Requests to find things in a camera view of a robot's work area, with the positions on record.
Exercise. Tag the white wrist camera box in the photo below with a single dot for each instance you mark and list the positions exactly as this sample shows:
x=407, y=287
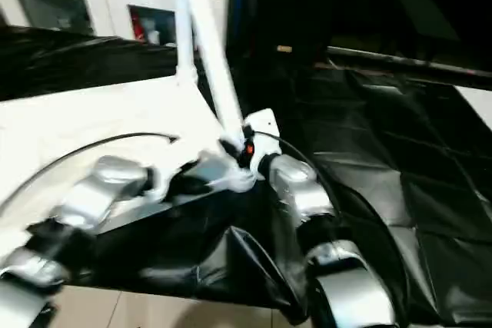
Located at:
x=165, y=178
x=261, y=130

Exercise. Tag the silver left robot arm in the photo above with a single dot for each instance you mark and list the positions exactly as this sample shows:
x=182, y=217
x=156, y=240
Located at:
x=77, y=213

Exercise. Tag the silver metal rod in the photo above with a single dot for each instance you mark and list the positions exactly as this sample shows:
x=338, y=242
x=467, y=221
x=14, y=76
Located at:
x=407, y=63

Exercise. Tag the black table mat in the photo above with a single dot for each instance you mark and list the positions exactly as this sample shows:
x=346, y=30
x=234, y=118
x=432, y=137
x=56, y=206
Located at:
x=400, y=174

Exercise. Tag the small yellow label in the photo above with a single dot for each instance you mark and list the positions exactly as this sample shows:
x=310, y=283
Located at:
x=284, y=49

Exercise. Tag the red bottle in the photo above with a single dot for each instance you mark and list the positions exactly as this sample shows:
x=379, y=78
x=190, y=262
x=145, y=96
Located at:
x=138, y=27

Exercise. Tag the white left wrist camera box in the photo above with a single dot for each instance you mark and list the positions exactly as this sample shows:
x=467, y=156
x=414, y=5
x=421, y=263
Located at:
x=165, y=178

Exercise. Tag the white plastic table top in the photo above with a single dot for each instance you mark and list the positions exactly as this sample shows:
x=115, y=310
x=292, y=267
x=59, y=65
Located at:
x=84, y=120

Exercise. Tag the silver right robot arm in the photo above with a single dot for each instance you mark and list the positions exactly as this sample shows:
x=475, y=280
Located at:
x=315, y=228

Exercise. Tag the white flat board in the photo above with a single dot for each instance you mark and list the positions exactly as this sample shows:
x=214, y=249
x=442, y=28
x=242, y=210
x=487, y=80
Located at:
x=478, y=105

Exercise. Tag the black fabric backdrop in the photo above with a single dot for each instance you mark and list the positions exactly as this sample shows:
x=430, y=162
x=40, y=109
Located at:
x=369, y=1

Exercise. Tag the white plastic table leg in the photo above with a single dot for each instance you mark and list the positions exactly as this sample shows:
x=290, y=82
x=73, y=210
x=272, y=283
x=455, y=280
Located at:
x=209, y=51
x=185, y=51

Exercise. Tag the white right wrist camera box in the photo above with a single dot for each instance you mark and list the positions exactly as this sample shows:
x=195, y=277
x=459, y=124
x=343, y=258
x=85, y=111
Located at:
x=261, y=130

